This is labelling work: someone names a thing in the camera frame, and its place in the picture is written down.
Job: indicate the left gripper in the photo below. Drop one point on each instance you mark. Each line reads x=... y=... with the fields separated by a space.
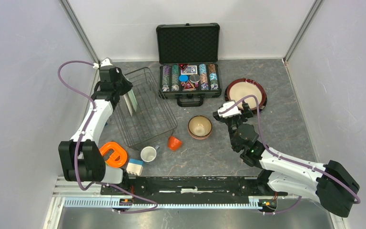
x=128 y=85

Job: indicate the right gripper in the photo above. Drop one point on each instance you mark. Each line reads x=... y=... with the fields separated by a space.
x=248 y=113

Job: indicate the white plate teal rim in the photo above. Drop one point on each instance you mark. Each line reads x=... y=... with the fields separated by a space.
x=129 y=104

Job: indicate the mint green flower plate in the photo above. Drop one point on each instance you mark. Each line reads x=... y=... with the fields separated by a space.
x=133 y=100

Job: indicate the dark brown bottom plate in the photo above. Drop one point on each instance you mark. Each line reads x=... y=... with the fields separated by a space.
x=263 y=104

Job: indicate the tan ceramic bowl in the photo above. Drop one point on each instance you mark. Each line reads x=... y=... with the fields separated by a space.
x=200 y=127

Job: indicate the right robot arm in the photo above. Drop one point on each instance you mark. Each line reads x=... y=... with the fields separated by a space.
x=330 y=184

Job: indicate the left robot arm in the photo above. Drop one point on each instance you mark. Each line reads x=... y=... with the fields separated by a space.
x=80 y=157

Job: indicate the orange small cup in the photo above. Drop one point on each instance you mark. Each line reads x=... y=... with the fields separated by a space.
x=174 y=143

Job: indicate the silver round dealer button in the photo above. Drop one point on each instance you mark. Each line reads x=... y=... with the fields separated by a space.
x=194 y=78

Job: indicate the blue round chip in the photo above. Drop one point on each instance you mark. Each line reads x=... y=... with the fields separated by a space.
x=183 y=78

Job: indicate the orange tape dispenser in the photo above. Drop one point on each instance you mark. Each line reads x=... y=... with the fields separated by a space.
x=118 y=156

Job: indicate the white mug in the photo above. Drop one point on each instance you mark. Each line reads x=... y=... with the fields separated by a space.
x=149 y=153

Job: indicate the black poker chip case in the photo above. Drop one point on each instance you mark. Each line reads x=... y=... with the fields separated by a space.
x=189 y=49

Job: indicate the blue white toy block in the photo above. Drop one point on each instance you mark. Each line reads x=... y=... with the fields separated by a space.
x=134 y=167

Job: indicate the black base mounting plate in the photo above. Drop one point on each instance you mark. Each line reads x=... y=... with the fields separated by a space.
x=199 y=190

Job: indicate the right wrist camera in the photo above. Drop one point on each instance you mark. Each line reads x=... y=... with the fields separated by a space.
x=228 y=109

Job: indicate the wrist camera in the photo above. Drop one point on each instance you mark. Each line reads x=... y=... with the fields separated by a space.
x=105 y=62
x=228 y=109

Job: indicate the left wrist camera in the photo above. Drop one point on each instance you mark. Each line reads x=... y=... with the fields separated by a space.
x=105 y=62

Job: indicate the black wire dish rack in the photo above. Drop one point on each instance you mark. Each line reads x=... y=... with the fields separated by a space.
x=152 y=123

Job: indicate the white cable duct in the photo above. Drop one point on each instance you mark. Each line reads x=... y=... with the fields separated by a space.
x=118 y=204

